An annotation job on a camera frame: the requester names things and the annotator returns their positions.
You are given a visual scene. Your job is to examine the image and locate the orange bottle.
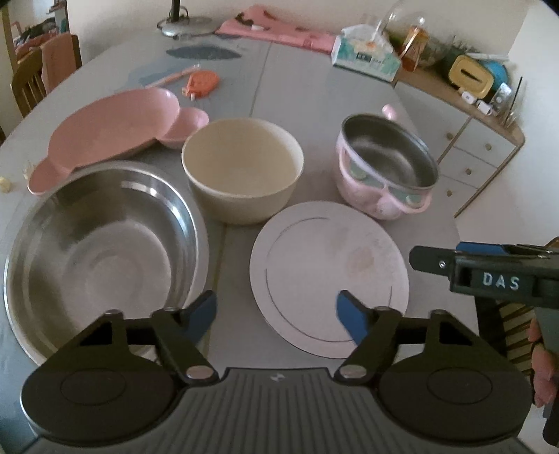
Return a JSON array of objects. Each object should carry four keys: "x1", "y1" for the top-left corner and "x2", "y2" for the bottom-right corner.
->
[{"x1": 402, "y1": 26, "x2": 431, "y2": 73}]

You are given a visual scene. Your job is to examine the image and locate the tissue box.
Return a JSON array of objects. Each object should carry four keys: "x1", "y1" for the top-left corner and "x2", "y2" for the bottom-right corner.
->
[{"x1": 331, "y1": 25, "x2": 401, "y2": 83}]

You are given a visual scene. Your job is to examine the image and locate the wooden slatted chair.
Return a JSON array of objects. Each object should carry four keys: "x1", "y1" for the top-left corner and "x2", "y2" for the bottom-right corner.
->
[{"x1": 478, "y1": 300, "x2": 539, "y2": 374}]

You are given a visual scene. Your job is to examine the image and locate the grey desk lamp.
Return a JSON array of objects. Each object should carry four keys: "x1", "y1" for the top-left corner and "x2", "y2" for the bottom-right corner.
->
[{"x1": 157, "y1": 0, "x2": 217, "y2": 36}]

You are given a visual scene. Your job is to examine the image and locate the pink steel-lined bowl with handles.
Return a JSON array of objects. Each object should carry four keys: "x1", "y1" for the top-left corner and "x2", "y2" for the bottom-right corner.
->
[{"x1": 335, "y1": 105, "x2": 440, "y2": 220}]

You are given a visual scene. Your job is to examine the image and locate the person's right hand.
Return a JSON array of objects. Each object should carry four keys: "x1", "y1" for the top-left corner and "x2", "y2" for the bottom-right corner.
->
[{"x1": 527, "y1": 314, "x2": 554, "y2": 407}]

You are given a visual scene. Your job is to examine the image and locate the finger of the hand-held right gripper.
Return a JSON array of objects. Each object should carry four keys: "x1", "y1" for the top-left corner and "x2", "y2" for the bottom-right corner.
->
[
  {"x1": 409, "y1": 246, "x2": 457, "y2": 280},
  {"x1": 455, "y1": 241, "x2": 513, "y2": 256}
]

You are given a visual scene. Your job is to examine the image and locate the pink bear-shaped plate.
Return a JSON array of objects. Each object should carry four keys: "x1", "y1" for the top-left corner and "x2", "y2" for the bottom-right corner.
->
[{"x1": 26, "y1": 87, "x2": 210, "y2": 196}]

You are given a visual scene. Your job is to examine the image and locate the pink printed bag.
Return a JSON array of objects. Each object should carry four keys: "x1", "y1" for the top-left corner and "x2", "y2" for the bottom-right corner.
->
[{"x1": 216, "y1": 5, "x2": 339, "y2": 54}]

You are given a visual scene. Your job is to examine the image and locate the round glass jar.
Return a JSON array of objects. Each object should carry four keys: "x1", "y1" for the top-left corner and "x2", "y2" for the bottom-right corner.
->
[{"x1": 384, "y1": 0, "x2": 455, "y2": 71}]

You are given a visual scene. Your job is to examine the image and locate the orange correction tape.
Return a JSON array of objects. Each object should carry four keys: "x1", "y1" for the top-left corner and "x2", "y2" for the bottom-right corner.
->
[{"x1": 181, "y1": 72, "x2": 220, "y2": 102}]

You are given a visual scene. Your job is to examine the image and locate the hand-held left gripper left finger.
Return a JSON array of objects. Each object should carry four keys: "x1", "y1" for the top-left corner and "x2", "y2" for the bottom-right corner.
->
[{"x1": 75, "y1": 290, "x2": 219, "y2": 386}]

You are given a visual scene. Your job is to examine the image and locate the yellow tissue holder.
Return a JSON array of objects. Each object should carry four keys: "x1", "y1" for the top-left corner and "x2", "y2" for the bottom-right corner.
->
[{"x1": 448, "y1": 54, "x2": 496, "y2": 97}]

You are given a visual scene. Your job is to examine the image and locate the glass cup with stick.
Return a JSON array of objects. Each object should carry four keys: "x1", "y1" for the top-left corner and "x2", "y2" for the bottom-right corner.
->
[{"x1": 502, "y1": 76, "x2": 525, "y2": 127}]

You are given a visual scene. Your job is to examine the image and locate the cream ceramic bowl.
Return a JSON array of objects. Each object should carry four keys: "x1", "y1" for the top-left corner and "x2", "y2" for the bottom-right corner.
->
[{"x1": 181, "y1": 118, "x2": 304, "y2": 225}]

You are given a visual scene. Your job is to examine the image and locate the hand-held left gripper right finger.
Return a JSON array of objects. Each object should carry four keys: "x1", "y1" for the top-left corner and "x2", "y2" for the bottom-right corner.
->
[{"x1": 335, "y1": 289, "x2": 481, "y2": 380}]

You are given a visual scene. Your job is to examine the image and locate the white wooden-top drawer cabinet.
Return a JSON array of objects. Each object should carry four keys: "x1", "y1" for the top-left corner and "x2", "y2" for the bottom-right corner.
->
[{"x1": 393, "y1": 67, "x2": 525, "y2": 219}]

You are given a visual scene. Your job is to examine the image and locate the white round plate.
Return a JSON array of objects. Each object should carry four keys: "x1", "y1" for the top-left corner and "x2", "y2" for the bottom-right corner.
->
[{"x1": 250, "y1": 201, "x2": 410, "y2": 359}]

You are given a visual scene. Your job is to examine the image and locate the large stainless steel bowl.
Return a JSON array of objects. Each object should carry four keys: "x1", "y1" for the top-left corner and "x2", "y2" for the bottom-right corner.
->
[{"x1": 3, "y1": 161, "x2": 209, "y2": 367}]

